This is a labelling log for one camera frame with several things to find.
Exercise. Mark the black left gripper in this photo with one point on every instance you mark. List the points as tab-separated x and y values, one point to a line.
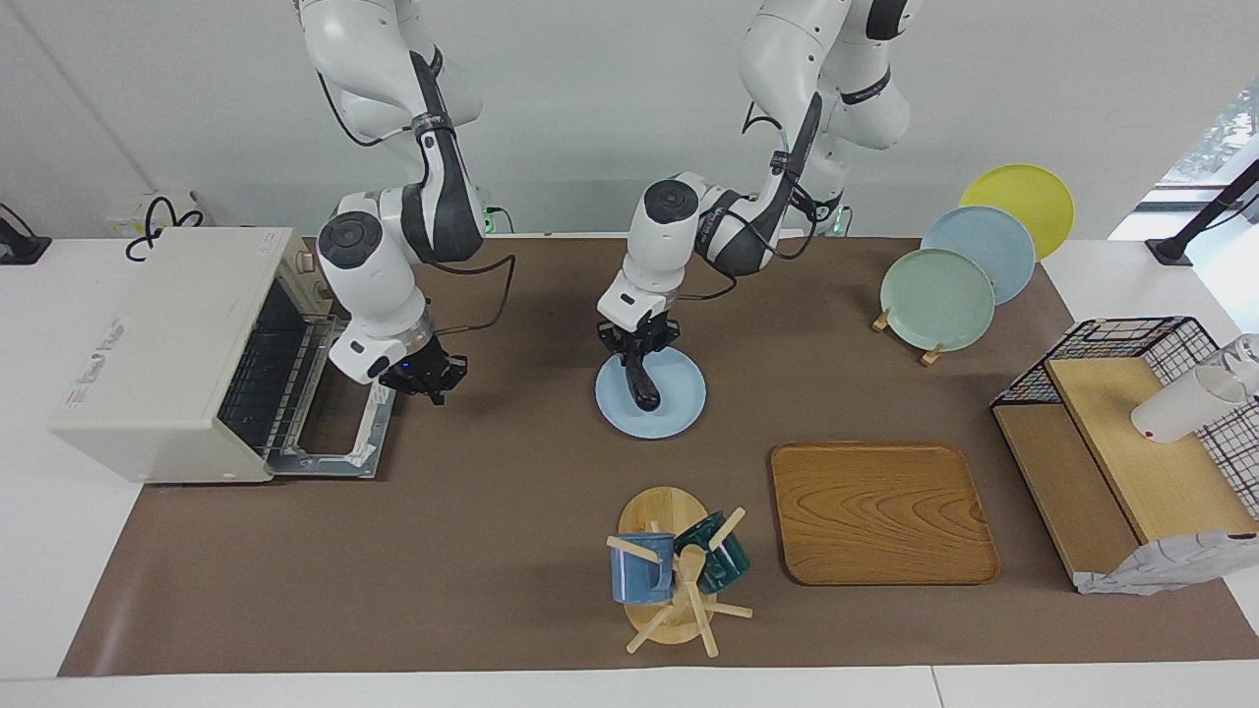
637	337

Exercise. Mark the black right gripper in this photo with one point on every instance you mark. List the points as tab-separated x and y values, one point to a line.
423	366

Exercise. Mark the small light blue plate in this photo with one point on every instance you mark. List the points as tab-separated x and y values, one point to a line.
679	403

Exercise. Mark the toaster oven glass door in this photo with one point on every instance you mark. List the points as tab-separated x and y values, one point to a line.
364	433

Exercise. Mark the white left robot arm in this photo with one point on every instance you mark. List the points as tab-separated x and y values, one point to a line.
659	256

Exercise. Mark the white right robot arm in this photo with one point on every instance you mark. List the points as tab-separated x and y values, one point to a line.
374	285

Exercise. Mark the beige toaster oven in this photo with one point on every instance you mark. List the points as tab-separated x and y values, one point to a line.
167	334

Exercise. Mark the wooden mug tree stand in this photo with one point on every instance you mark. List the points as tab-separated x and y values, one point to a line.
664	506

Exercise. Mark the brown table mat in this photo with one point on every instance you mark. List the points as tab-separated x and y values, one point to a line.
492	551

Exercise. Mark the blue mug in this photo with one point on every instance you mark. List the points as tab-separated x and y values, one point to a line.
637	575

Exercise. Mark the dark green mug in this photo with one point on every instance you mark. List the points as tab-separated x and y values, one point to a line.
728	560

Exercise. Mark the wooden serving tray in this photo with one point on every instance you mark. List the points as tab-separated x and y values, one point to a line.
880	511

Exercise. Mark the wooden plate rack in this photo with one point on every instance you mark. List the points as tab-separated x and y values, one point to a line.
929	356

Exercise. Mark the pale green plate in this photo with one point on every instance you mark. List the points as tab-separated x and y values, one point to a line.
934	300

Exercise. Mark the large light blue plate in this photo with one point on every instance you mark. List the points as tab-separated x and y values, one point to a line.
1003	246

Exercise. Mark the yellow plate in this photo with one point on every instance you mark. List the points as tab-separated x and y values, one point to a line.
1028	197

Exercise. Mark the wooden shelf unit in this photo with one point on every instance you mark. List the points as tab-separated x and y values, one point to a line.
1151	482

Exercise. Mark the white cup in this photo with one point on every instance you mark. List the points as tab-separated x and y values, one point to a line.
1180	408

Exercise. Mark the marble patterned cloth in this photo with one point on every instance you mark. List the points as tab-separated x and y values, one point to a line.
1161	565

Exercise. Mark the clear glass cup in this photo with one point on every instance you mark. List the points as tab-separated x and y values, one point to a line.
1247	354

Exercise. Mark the black clamp mount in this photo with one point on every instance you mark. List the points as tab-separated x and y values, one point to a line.
22	246

